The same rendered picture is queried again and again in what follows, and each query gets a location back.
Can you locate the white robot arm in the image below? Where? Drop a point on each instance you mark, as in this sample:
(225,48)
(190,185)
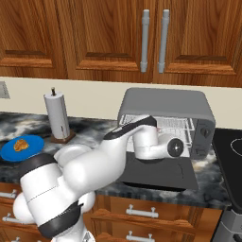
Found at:
(78,176)

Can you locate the grey toaster oven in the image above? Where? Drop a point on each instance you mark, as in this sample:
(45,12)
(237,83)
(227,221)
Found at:
(164,100)

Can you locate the dark toaster oven door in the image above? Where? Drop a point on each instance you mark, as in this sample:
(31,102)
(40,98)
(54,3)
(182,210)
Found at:
(157,175)

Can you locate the wooden cupboard door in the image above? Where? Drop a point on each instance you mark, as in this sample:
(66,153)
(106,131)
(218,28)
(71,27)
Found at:
(31,31)
(204,31)
(107,31)

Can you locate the white paper towel roll holder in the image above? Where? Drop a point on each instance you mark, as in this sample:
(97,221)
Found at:
(57,113)

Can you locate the blue plate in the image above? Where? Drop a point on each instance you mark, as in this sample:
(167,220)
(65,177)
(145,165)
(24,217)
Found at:
(33,145)

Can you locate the wooden drawer front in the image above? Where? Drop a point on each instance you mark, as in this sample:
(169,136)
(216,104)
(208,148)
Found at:
(186,216)
(176,237)
(6,186)
(6,208)

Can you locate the black stove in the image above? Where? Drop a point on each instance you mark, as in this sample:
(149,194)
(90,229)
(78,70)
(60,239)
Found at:
(231,176)

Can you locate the grey wall socket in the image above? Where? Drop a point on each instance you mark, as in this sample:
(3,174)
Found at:
(3,90)

